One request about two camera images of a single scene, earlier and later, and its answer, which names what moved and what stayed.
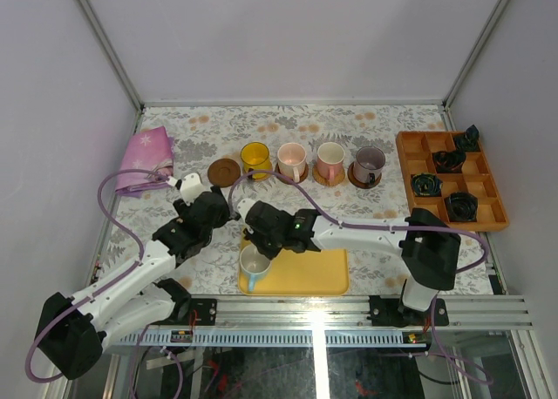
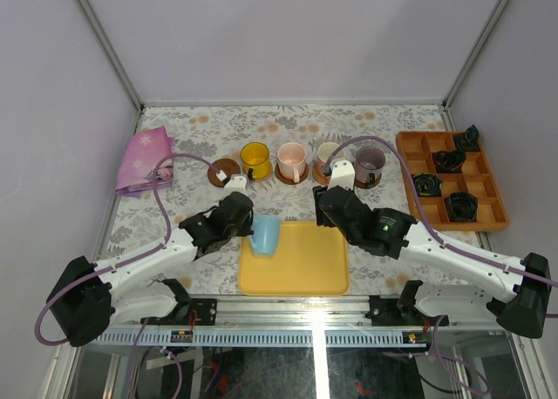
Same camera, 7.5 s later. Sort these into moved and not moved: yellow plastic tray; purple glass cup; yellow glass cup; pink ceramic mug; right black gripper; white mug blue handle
Moved: white mug blue handle; right black gripper
Not moved: pink ceramic mug; purple glass cup; yellow glass cup; yellow plastic tray
